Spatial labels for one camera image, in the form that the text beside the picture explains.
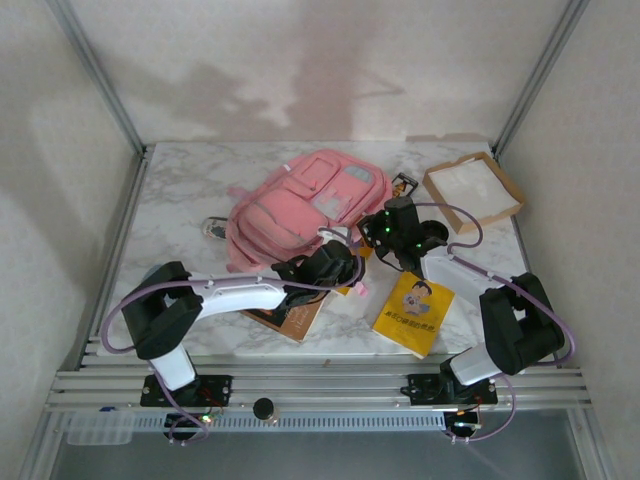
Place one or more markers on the dark brown book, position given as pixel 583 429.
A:
pixel 300 322

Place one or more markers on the pink backpack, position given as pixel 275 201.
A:
pixel 280 220

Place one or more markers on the yellow book with cartoon cover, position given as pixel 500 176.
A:
pixel 410 320

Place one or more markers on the white patterned pencil case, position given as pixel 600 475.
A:
pixel 215 229

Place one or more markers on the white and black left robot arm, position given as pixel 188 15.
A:
pixel 235 295

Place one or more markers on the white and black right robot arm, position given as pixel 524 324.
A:
pixel 520 325

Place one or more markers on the black round lid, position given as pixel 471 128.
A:
pixel 437 231

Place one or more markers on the black box with orange print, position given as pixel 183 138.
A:
pixel 407 184

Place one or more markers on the cardboard tray with white paper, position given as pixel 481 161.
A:
pixel 475 190

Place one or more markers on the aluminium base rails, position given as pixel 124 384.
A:
pixel 320 385

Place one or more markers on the black round knob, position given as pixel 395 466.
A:
pixel 263 409

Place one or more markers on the small circuit board with LED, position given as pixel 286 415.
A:
pixel 210 417
pixel 465 424

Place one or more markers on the clear plastic organizer box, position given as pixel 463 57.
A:
pixel 100 429

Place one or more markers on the aluminium side rail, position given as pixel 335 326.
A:
pixel 117 250

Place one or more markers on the aluminium frame post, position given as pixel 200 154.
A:
pixel 540 75
pixel 100 80

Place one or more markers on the aluminium frame leg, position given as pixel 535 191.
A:
pixel 595 445
pixel 42 445

